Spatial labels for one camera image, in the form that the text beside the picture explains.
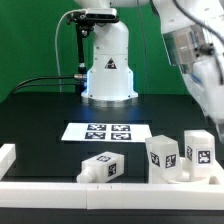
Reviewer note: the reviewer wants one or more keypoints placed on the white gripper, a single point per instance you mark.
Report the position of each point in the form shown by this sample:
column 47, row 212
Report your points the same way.
column 205, row 82

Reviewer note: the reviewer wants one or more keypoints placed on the white marker sheet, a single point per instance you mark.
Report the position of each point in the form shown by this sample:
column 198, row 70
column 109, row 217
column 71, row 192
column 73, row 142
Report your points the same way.
column 104, row 132

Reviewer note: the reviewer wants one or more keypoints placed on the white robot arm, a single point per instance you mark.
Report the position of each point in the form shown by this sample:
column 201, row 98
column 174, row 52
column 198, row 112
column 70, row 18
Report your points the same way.
column 193, row 35

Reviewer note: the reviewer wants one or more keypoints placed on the black camera stand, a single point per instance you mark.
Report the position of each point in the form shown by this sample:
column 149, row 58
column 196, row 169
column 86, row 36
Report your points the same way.
column 81, row 40

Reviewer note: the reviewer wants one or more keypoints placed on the white U-shaped fence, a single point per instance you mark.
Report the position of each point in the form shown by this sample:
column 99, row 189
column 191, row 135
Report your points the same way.
column 109, row 196

